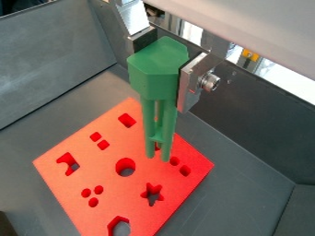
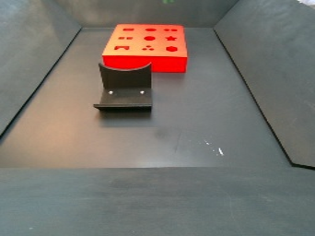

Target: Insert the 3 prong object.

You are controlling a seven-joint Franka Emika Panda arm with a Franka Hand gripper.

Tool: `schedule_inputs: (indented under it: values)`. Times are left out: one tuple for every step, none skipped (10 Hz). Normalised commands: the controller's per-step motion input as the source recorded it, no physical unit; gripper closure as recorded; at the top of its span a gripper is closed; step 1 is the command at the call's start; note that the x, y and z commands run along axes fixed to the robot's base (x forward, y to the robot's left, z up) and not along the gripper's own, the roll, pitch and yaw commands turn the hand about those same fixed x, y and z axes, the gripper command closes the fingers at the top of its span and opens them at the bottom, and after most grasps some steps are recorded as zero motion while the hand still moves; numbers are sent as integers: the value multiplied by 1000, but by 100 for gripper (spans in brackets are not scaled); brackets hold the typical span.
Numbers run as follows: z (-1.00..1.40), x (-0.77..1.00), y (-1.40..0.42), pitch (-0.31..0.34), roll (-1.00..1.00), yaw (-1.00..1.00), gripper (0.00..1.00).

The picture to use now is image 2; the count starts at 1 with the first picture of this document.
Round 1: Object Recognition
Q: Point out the black curved holder stand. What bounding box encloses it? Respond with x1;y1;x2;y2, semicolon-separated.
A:
94;64;153;111

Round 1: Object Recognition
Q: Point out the red shape-sorter block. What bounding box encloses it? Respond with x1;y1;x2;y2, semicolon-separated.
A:
103;24;189;73

